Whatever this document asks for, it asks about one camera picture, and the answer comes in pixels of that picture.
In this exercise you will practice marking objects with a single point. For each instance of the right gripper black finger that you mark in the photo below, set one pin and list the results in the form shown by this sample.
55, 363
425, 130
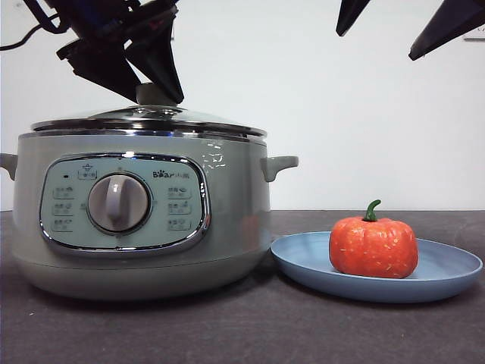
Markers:
451, 22
350, 15

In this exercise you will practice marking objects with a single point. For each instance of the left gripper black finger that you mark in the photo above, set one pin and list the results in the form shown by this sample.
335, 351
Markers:
102, 62
163, 57

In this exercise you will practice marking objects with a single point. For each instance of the glass lid with green knob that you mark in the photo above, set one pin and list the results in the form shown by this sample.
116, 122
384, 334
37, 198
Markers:
151, 121

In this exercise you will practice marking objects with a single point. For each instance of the orange pumpkin with green stem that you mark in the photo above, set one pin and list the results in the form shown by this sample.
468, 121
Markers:
373, 246

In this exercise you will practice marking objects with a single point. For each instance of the pale green electric steamer pot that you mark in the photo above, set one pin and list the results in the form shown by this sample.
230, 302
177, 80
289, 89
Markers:
242, 189

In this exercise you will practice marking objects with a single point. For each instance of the blue round plate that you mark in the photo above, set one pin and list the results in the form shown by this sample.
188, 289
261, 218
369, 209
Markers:
303, 265

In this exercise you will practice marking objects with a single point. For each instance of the white wall socket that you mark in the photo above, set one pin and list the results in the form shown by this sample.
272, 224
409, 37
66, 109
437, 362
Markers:
477, 36

